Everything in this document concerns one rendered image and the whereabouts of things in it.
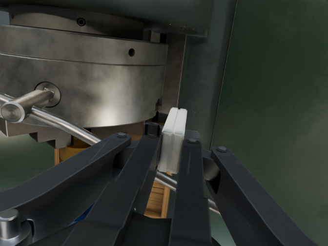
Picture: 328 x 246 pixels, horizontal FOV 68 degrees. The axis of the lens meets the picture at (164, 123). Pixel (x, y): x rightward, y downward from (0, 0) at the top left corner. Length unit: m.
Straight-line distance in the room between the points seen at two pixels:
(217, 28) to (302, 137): 0.98
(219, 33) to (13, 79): 0.76
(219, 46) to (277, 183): 1.10
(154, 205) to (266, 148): 1.04
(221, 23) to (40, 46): 0.74
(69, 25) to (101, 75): 0.09
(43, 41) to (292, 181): 1.67
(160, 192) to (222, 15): 0.65
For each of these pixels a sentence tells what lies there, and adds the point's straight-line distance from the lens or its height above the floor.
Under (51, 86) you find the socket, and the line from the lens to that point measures 0.35.
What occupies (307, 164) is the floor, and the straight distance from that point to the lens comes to 1.78.
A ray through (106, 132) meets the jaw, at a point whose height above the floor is 1.10.
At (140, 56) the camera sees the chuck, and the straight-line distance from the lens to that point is 0.36.
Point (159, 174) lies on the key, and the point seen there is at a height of 1.29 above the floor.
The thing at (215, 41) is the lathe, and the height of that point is 0.54.
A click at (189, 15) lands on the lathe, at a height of 1.21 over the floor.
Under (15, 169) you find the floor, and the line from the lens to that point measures 2.30.
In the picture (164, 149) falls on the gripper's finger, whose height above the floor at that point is 1.36.
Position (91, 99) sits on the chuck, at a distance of 0.34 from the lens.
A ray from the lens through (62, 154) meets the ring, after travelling 0.52.
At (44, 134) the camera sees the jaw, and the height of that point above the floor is 1.16.
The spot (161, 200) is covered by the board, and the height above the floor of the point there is 0.89.
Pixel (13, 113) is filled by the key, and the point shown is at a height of 1.32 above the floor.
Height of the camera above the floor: 1.51
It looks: 71 degrees down
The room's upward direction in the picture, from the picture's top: 148 degrees counter-clockwise
